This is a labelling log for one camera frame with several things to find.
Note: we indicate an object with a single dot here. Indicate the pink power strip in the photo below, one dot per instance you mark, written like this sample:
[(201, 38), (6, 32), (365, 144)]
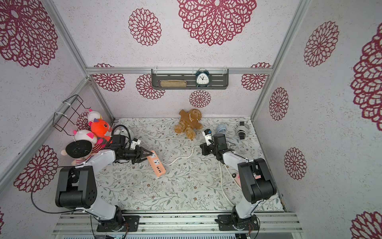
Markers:
[(156, 164)]

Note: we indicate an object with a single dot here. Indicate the brown teddy bear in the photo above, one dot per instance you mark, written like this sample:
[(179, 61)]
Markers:
[(189, 123)]

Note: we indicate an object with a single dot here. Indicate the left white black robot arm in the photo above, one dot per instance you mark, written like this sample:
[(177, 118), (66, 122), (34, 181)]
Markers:
[(77, 190)]

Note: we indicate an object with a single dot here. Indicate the pink striped pig plush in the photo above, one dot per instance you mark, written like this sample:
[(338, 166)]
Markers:
[(84, 133)]

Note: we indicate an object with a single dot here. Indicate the teal alarm clock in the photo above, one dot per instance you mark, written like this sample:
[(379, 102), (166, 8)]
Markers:
[(202, 78)]

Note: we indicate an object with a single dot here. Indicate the pink red dotted plush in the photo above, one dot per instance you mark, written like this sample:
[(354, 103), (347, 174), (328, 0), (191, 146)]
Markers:
[(236, 179)]

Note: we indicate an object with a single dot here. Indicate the orange fox plush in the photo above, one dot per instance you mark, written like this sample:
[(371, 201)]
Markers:
[(101, 129)]

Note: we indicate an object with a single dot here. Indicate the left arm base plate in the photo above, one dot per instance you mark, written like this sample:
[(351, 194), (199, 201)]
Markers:
[(119, 224)]

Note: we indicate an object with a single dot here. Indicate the white round alarm clock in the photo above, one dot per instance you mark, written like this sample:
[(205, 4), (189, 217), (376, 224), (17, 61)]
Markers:
[(123, 131)]

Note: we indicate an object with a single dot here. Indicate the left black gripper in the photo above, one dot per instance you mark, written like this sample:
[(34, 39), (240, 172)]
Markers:
[(140, 153)]

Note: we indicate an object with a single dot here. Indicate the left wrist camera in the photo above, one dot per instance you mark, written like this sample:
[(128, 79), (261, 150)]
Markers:
[(135, 143)]

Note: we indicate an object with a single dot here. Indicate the beige pouch on shelf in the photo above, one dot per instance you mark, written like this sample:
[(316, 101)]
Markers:
[(173, 84)]

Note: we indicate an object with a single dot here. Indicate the black wire basket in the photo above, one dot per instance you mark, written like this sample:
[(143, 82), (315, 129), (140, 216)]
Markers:
[(73, 118)]

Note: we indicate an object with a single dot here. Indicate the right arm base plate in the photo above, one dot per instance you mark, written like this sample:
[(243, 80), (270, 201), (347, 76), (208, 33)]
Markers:
[(234, 223)]

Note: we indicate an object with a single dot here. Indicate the grey wall shelf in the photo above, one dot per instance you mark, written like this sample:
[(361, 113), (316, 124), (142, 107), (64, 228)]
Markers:
[(219, 79)]

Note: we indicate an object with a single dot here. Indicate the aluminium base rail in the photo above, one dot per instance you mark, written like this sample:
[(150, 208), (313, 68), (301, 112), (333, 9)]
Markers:
[(182, 223)]

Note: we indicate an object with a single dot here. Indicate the black-haired doll plush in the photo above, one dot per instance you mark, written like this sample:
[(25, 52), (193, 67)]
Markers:
[(79, 150)]

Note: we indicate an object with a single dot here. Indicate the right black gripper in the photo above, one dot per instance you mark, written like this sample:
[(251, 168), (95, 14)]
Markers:
[(207, 148)]

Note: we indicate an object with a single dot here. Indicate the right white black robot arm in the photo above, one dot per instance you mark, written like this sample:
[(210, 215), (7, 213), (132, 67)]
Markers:
[(256, 181)]

